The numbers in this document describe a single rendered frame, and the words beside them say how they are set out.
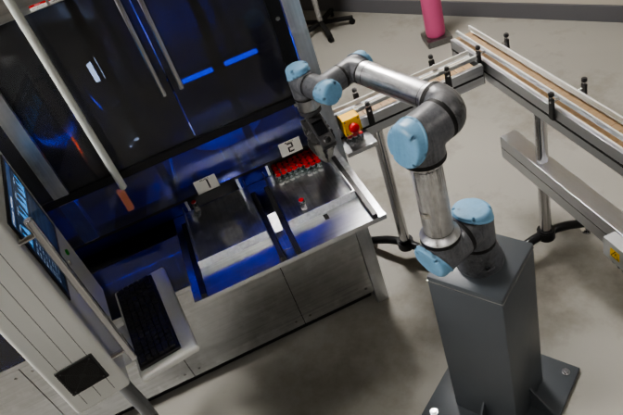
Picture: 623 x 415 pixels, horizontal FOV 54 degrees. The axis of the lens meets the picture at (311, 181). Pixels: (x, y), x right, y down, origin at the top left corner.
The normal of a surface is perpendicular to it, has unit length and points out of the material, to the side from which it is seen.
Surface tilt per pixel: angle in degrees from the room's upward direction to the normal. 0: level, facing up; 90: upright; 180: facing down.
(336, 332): 0
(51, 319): 90
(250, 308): 90
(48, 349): 90
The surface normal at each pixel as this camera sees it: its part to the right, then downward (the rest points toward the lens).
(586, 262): -0.27, -0.75
